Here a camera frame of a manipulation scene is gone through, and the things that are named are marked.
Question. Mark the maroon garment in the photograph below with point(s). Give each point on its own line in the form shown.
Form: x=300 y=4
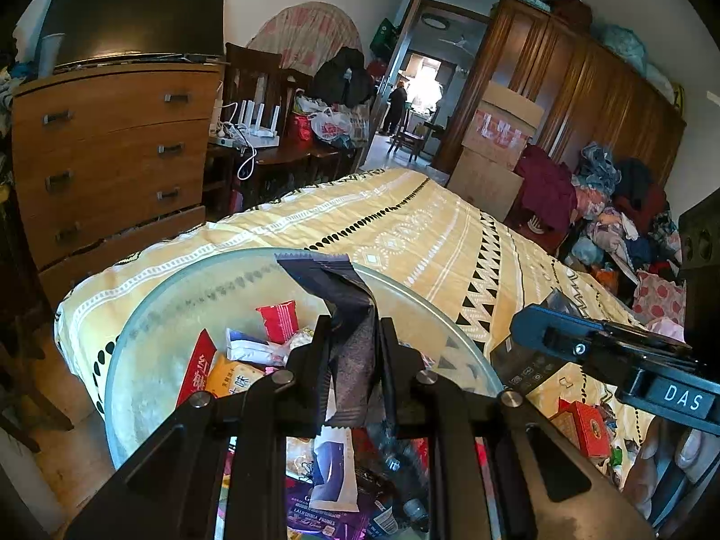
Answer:
x=543 y=185

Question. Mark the glass bowl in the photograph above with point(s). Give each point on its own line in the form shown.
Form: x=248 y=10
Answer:
x=169 y=349

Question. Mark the dark wooden desk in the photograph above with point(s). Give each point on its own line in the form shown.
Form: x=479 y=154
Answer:
x=292 y=163

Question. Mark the red patterned cushion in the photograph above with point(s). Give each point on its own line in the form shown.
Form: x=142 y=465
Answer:
x=658 y=298

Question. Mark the dark blue snack packet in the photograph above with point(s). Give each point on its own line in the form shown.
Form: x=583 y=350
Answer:
x=354 y=360

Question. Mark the white power strip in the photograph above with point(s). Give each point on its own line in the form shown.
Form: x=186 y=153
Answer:
x=223 y=136

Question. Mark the brown wooden wardrobe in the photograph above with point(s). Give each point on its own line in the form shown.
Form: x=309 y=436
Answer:
x=562 y=67

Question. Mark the dark red bag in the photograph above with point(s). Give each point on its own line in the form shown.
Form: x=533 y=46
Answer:
x=571 y=14

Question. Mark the dark wooden chair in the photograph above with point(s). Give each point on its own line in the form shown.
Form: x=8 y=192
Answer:
x=259 y=79
x=28 y=349

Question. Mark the green bag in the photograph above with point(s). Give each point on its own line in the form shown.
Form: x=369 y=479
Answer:
x=382 y=39

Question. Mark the purple snack packet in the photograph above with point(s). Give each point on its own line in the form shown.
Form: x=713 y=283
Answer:
x=320 y=523

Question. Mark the black television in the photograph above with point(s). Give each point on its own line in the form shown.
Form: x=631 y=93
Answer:
x=140 y=11

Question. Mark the grey cup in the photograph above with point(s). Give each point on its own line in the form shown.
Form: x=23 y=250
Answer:
x=50 y=56

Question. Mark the wooden dresser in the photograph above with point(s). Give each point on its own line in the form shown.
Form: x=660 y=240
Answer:
x=112 y=169

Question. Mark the red printed cardboard box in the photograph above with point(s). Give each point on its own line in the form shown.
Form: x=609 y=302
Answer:
x=500 y=124

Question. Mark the dark box with icons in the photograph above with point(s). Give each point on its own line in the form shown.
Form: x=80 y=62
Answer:
x=523 y=368

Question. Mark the white router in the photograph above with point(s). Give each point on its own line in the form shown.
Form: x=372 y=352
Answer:
x=259 y=118

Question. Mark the pile of clothes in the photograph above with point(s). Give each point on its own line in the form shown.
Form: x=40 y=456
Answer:
x=624 y=219

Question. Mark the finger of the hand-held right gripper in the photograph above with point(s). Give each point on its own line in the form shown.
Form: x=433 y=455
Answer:
x=534 y=326

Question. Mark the black bag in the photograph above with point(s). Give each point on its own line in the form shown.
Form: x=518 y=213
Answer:
x=343 y=79

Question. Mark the clear plastic bottle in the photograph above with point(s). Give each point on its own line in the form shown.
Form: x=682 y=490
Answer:
x=399 y=472

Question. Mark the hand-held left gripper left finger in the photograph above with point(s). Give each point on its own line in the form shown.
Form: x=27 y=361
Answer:
x=315 y=371

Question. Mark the small wooden chair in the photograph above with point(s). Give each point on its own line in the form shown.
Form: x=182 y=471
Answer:
x=408 y=140

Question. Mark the teal bag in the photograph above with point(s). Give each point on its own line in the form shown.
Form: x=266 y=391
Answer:
x=621 y=45

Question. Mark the white plastic bag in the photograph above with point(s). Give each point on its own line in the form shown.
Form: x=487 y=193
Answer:
x=332 y=126

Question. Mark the person's right hand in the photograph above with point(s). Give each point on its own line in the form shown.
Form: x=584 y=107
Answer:
x=641 y=472

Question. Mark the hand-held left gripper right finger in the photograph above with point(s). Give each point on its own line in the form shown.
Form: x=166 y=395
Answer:
x=394 y=382

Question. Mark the pink fan-shaped cloth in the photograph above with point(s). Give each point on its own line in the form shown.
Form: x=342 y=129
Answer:
x=304 y=39

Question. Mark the red gold patterned box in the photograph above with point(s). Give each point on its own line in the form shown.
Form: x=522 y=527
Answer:
x=585 y=427

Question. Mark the white navy snack packet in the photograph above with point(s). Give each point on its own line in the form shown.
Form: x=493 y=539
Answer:
x=332 y=467

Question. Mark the red white snack packet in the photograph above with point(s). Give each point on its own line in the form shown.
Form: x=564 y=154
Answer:
x=197 y=371

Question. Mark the orange yellow snack packet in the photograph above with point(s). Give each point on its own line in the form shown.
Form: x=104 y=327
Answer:
x=233 y=379

